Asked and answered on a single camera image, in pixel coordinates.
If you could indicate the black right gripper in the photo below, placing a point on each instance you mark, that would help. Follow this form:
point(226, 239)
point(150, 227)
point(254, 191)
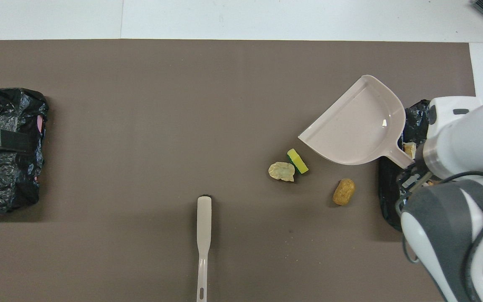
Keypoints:
point(417, 180)

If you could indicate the brown oval bread roll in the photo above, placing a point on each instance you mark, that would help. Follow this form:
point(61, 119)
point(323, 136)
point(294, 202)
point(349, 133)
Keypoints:
point(344, 192)

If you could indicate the beige plastic dustpan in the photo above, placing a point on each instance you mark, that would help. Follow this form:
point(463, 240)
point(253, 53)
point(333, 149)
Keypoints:
point(359, 126)

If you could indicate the beige hand brush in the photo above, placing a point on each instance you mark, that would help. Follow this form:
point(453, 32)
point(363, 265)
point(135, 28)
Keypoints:
point(204, 218)

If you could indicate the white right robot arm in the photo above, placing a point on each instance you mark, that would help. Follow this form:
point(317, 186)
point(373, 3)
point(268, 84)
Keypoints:
point(468, 142)

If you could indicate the open bin with black bag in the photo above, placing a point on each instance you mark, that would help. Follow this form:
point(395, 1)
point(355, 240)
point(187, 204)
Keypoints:
point(388, 188)

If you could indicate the black bag covered bin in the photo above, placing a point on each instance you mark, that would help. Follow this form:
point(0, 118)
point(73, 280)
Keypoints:
point(2, 180)

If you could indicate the small yellow green sponge piece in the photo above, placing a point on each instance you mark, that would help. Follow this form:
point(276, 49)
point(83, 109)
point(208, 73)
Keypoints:
point(298, 161)

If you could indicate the beige rock piece left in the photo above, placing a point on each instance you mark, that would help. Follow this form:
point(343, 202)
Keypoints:
point(281, 171)

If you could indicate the brown table mat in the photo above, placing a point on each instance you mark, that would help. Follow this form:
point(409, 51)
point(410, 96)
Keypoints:
point(183, 105)

